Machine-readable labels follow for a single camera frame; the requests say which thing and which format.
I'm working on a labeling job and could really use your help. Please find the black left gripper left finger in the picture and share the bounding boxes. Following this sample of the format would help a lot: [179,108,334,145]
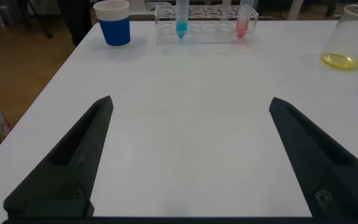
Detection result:
[3,95,114,218]

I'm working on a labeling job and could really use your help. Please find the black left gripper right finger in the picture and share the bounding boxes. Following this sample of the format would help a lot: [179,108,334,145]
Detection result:
[268,96,358,218]

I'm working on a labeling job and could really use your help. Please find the test tube with pink-red pigment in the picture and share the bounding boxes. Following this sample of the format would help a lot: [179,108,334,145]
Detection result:
[235,0,254,40]

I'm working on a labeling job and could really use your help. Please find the clear glass beaker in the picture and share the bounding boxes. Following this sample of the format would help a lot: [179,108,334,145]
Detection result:
[320,4,358,72]

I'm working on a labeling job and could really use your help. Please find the clear acrylic test tube rack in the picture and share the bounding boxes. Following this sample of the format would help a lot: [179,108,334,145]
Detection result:
[154,3,259,45]

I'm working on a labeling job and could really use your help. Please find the test tube with blue pigment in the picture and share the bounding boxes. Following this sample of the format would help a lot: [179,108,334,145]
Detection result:
[175,0,189,40]

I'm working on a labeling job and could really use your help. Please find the blue and white paper cup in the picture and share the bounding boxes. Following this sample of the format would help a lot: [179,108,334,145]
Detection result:
[93,0,131,47]

